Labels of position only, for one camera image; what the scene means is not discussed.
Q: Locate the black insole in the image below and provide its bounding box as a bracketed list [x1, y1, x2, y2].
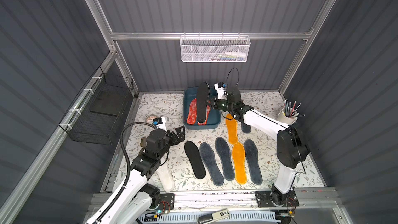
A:
[184, 141, 206, 179]
[196, 82, 209, 122]

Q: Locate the red patterned insole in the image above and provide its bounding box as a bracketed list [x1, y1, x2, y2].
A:
[187, 98, 197, 125]
[198, 105, 210, 125]

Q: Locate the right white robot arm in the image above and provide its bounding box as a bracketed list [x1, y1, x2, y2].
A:
[208, 83, 309, 195]

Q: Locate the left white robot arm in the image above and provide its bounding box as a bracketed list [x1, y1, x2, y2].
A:
[86, 122, 185, 224]

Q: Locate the teal plastic storage box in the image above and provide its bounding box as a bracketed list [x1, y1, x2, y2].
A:
[183, 87, 221, 130]

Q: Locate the small olive eraser block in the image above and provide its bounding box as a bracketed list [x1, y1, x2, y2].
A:
[140, 137, 146, 147]

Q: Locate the yellow fleece insole upper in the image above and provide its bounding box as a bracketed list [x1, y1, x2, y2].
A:
[225, 114, 238, 145]

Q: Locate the yellow fleece insole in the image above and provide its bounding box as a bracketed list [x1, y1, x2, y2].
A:
[225, 114, 238, 145]
[232, 143, 247, 185]

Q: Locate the patterned tape roll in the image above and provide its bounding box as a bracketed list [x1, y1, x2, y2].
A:
[146, 114, 158, 124]

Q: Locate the dark grey fleece insole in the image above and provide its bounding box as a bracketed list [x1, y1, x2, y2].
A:
[200, 143, 224, 186]
[244, 140, 263, 185]
[215, 137, 235, 181]
[241, 123, 251, 133]

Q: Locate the white insole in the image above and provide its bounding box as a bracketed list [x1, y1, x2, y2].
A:
[156, 162, 175, 192]

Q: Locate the yellow fleece insole lower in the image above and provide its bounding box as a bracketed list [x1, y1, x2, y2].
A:
[232, 143, 247, 185]

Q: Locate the white tube in basket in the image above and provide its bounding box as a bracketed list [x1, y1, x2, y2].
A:
[224, 51, 247, 59]

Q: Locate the white pen cup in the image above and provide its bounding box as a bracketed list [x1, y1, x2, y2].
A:
[277, 99, 304, 124]

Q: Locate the grey handheld device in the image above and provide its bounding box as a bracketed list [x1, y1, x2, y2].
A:
[197, 209, 230, 224]

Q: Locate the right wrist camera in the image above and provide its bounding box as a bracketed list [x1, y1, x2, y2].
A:
[214, 82, 227, 100]

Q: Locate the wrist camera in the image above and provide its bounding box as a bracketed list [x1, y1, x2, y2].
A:
[214, 82, 227, 100]
[152, 117, 167, 132]

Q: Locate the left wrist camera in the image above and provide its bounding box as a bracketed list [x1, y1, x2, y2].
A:
[152, 117, 167, 132]

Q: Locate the white wire mesh basket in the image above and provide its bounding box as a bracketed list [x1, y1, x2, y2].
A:
[179, 34, 251, 63]

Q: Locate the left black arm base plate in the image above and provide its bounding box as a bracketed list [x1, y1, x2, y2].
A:
[131, 192, 175, 212]

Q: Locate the black wire mesh basket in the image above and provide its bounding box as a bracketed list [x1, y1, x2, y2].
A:
[60, 71, 134, 145]

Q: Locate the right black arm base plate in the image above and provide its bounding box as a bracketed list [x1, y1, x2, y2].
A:
[255, 190, 300, 208]

